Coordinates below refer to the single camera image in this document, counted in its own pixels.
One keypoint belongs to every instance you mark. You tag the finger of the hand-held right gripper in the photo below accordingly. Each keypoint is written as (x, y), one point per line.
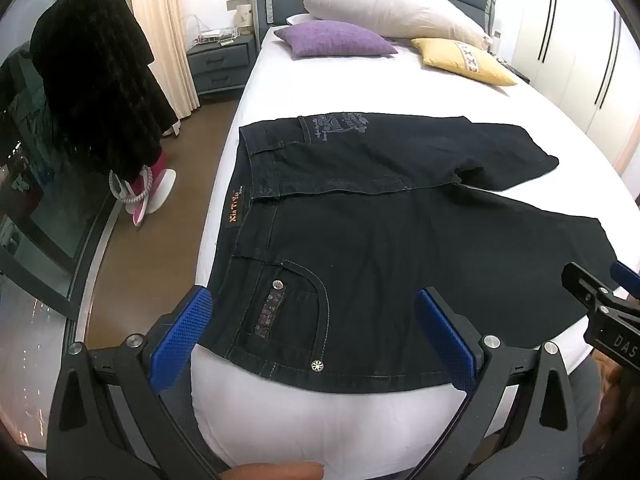
(587, 285)
(625, 275)

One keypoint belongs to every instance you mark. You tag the tray of small things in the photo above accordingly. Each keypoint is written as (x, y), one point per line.
(216, 37)

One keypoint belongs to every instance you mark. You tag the black denim pants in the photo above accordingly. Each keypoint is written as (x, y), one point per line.
(375, 260)

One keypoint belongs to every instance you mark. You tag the person's left hand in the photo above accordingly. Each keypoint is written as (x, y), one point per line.
(275, 472)

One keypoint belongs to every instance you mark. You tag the person's right forearm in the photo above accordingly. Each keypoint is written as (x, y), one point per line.
(590, 400)

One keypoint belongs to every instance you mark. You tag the yellow cushion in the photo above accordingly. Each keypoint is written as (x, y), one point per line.
(450, 60)

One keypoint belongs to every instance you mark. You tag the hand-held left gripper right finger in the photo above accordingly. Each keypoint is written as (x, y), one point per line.
(445, 342)

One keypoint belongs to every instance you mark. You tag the clear acrylic holder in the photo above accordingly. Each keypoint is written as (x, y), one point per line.
(196, 27)

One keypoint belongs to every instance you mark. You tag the dark bedside table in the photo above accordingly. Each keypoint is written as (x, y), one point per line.
(515, 72)

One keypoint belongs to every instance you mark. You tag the small white box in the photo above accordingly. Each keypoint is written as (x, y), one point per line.
(243, 16)

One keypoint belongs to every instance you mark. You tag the purple cushion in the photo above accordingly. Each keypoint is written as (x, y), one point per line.
(335, 37)

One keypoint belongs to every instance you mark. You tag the black fuzzy coat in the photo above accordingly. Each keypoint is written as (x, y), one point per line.
(100, 75)

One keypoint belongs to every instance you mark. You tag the grey nightstand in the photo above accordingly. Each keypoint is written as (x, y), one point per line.
(220, 65)

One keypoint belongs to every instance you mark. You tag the white wardrobe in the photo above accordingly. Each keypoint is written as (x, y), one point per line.
(575, 85)

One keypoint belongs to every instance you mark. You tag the bed with white sheet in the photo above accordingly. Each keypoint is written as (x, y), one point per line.
(350, 95)

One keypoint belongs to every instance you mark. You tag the large white pillow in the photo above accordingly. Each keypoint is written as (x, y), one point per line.
(390, 5)

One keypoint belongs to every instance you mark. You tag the wall switch panel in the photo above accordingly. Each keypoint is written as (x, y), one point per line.
(237, 5)

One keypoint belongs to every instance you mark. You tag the pink and white appliance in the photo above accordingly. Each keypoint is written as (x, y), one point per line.
(150, 190)

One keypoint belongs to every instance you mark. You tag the cream curtain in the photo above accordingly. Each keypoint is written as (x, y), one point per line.
(160, 20)

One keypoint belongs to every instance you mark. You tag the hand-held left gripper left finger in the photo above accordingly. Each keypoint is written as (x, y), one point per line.
(182, 332)

